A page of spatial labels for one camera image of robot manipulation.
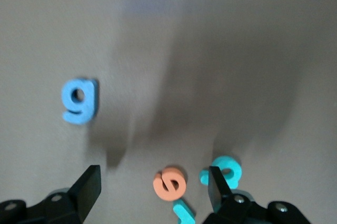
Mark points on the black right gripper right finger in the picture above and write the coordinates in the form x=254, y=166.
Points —
x=218, y=192

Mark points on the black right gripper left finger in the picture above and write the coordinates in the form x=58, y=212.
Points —
x=84, y=195

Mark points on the teal foam letter b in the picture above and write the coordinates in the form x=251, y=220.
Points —
x=223, y=160

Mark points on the teal foam letter r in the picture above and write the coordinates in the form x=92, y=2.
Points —
x=184, y=212

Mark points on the orange foam letter e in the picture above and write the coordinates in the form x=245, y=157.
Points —
x=158, y=184

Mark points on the blue foam letter g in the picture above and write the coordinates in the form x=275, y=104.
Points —
x=89, y=103

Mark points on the brown table cover sheet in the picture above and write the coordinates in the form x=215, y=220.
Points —
x=168, y=24

